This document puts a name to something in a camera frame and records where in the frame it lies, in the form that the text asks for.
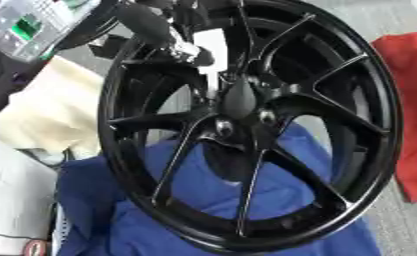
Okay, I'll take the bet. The small red round object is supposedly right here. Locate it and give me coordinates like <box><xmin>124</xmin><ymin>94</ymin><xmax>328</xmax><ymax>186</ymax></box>
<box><xmin>22</xmin><ymin>239</ymin><xmax>51</xmax><ymax>256</ymax></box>

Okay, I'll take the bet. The black spoked wheel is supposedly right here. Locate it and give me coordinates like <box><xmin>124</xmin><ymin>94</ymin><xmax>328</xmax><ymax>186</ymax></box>
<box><xmin>96</xmin><ymin>0</ymin><xmax>406</xmax><ymax>255</ymax></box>

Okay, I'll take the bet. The black block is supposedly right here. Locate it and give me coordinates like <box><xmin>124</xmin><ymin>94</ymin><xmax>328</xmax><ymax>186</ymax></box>
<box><xmin>87</xmin><ymin>33</ymin><xmax>131</xmax><ymax>62</ymax></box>

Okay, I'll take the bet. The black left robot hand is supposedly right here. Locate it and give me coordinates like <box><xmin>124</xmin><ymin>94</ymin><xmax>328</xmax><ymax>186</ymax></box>
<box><xmin>113</xmin><ymin>1</ymin><xmax>217</xmax><ymax>68</ymax></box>

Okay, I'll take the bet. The cream cloth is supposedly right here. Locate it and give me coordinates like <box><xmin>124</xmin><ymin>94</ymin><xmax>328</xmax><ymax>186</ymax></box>
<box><xmin>0</xmin><ymin>55</ymin><xmax>107</xmax><ymax>158</ymax></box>

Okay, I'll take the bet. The red cloth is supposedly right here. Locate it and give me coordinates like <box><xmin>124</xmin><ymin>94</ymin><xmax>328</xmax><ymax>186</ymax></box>
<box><xmin>369</xmin><ymin>30</ymin><xmax>417</xmax><ymax>204</ymax></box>

